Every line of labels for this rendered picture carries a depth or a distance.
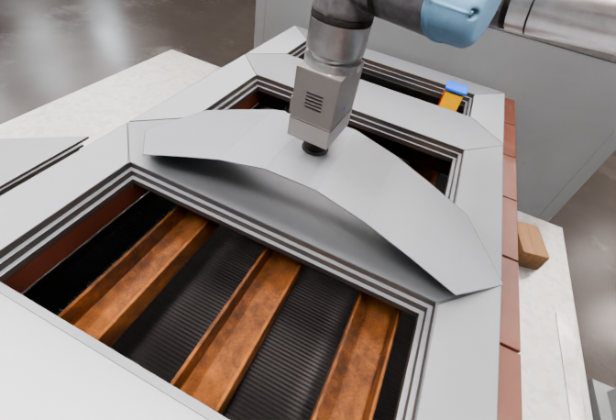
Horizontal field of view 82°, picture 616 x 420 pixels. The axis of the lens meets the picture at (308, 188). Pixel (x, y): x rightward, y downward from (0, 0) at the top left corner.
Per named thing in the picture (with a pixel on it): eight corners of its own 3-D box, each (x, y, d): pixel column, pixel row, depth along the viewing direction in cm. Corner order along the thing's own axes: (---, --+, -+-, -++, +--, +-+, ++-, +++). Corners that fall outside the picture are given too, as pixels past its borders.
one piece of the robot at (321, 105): (312, 12, 48) (296, 115, 59) (279, 27, 42) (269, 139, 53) (378, 33, 46) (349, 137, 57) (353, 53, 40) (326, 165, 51)
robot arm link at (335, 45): (299, 15, 41) (328, 2, 46) (294, 54, 44) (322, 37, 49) (358, 35, 39) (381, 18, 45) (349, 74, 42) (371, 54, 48)
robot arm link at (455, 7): (530, -39, 35) (430, -65, 39) (499, -37, 28) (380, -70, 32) (489, 42, 40) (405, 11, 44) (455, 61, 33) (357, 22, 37)
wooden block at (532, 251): (537, 270, 82) (550, 258, 79) (511, 264, 82) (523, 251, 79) (526, 238, 89) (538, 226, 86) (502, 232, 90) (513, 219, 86)
